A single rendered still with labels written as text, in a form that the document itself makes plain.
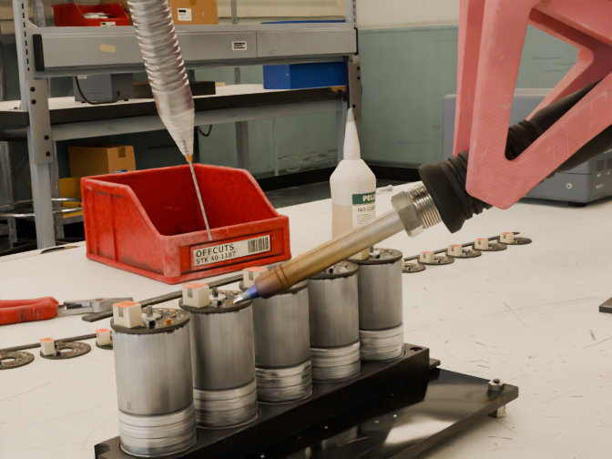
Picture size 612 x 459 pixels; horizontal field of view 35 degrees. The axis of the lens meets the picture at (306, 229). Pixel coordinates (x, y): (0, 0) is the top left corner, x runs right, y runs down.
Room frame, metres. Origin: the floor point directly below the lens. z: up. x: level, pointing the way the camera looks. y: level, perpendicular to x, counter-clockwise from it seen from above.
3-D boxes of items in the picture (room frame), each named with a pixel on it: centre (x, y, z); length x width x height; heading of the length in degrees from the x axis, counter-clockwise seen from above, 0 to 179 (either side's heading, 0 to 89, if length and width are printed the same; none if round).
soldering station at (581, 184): (0.89, -0.22, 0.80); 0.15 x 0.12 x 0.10; 46
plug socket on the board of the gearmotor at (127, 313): (0.29, 0.06, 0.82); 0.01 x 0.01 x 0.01; 47
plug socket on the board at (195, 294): (0.31, 0.04, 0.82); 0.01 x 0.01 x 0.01; 47
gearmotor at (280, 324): (0.34, 0.01, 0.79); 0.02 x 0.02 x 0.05
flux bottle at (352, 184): (0.70, -0.04, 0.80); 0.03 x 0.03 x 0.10
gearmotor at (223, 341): (0.32, 0.03, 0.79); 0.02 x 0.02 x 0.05
